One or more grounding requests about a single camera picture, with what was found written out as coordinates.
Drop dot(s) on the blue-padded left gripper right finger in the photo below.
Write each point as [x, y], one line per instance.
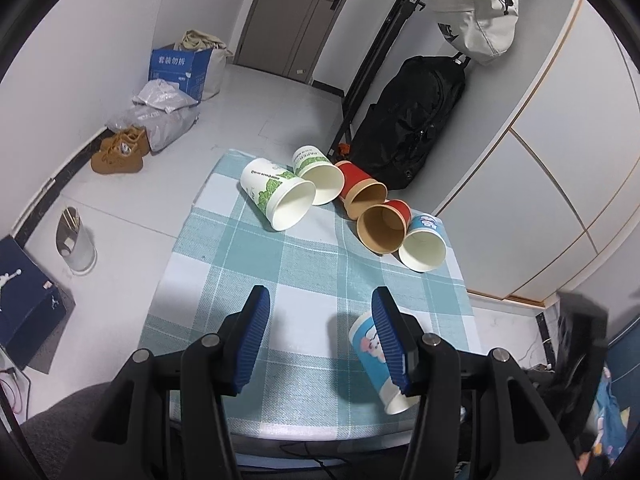
[510, 428]

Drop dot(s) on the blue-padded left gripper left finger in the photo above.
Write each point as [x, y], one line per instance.
[163, 417]

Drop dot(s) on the blue cartoon paper cup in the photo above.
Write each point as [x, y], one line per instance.
[364, 339]
[424, 247]

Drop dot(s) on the red paper cup near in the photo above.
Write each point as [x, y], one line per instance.
[382, 228]

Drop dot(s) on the red paper cup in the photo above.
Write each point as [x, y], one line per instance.
[382, 228]
[360, 191]

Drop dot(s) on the green-print white cup left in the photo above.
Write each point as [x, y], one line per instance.
[281, 196]

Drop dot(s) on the green-print white cup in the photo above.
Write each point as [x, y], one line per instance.
[311, 164]
[281, 196]

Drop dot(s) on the red paper cup far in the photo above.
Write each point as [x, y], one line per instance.
[360, 191]

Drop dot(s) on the green-print white cup right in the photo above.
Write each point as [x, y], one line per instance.
[311, 164]

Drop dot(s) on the navy jordan shoe box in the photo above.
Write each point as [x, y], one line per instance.
[31, 304]

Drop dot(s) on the white small trash bin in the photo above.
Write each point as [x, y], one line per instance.
[74, 242]

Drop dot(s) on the teal checkered tablecloth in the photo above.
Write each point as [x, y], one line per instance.
[308, 383]

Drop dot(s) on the brown shoe front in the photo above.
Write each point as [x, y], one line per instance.
[119, 159]

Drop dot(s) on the brown shoe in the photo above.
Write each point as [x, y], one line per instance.
[119, 159]
[132, 136]

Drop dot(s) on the black backpack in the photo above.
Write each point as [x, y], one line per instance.
[401, 128]

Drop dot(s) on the brown shoe back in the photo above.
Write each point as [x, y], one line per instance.
[132, 136]

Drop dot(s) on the grey plastic parcel bag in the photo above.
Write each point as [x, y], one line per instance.
[162, 109]

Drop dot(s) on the beige hanging bag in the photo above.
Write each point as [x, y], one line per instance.
[483, 30]

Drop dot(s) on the blue cardboard box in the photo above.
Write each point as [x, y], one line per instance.
[187, 69]

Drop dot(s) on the black tripod stand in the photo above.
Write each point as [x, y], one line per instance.
[400, 12]

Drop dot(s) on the beige tote bag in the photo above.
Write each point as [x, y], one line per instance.
[194, 40]

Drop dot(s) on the grey entrance door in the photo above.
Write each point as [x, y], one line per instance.
[286, 37]

